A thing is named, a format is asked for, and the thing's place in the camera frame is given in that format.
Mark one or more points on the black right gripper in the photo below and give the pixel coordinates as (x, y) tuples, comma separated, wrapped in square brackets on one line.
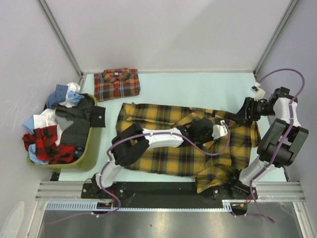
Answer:
[(245, 114)]

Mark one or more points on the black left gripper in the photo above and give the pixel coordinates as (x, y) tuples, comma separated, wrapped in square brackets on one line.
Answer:
[(210, 137)]

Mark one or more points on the yellow plaid long sleeve shirt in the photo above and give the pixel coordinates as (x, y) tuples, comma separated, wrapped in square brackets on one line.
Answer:
[(189, 161)]

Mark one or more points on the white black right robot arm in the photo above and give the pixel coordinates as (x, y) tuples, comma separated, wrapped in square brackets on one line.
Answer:
[(280, 144)]

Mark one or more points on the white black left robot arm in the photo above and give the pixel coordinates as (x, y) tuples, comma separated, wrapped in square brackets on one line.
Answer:
[(128, 146)]

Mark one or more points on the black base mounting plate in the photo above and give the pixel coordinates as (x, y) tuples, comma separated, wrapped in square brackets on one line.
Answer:
[(164, 195)]

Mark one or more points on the folded red plaid shirt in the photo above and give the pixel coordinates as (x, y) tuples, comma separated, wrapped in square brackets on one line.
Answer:
[(116, 83)]

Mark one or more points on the olive green laundry bin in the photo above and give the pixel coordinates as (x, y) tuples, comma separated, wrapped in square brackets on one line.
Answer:
[(86, 157)]

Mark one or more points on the light blue shirt in bin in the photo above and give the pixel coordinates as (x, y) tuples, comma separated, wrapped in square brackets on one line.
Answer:
[(28, 124)]

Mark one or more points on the blue patterned shirt in bin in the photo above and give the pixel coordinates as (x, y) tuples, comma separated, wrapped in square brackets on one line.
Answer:
[(58, 96)]

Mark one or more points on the white shirt in bin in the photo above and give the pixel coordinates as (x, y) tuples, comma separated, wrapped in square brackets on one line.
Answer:
[(48, 116)]

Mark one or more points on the red black buffalo plaid shirt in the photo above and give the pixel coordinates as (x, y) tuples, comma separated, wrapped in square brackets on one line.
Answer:
[(42, 148)]

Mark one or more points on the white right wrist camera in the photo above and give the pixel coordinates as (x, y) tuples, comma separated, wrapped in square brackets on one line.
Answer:
[(258, 91)]

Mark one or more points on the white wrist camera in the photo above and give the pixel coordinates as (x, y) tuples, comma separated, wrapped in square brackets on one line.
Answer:
[(258, 91), (219, 130)]

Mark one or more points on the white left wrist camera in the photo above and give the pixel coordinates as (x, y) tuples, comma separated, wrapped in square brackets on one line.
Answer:
[(219, 130)]

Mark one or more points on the aluminium right corner post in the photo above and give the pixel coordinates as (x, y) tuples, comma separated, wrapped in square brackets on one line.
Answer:
[(276, 34)]

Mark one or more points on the aluminium corner post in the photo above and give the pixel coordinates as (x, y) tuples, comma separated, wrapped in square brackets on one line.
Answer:
[(59, 35), (276, 34)]

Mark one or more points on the aluminium frame front rail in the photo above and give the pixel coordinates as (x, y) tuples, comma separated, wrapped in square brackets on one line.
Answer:
[(67, 190)]

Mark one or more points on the white slotted cable duct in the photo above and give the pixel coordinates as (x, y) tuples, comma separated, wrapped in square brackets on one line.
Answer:
[(93, 206)]

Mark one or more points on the aluminium left corner post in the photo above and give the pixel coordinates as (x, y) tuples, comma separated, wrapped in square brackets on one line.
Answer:
[(59, 35)]

